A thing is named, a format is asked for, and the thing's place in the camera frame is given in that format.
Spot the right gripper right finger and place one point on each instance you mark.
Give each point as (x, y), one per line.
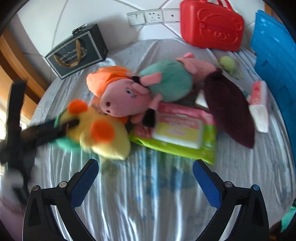
(252, 220)

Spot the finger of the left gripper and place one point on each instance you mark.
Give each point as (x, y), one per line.
(38, 135)

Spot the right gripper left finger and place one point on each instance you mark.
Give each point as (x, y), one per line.
(39, 222)

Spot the yellow orange turtle plush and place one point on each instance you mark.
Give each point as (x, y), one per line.
(96, 132)

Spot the pig plush orange dress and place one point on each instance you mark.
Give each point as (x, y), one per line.
(122, 94)

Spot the red white tissue pack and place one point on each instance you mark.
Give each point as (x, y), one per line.
(258, 106)

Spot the green cloth on floor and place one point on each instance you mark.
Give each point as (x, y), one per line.
(287, 218)

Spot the green wet wipes pack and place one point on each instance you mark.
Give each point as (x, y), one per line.
(180, 130)

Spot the small white green box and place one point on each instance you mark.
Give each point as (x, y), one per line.
(200, 101)

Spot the pig plush teal dress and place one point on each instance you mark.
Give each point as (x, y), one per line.
(174, 79)

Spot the green round monster toy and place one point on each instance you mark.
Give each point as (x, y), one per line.
(230, 66)

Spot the blue plastic storage bin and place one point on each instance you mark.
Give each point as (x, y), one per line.
(275, 64)

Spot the red plastic bear suitcase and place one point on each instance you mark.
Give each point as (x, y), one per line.
(211, 25)

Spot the orange wooden door frame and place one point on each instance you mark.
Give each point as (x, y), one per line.
(14, 67)

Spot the white wall socket panel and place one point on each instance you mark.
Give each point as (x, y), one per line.
(153, 17)

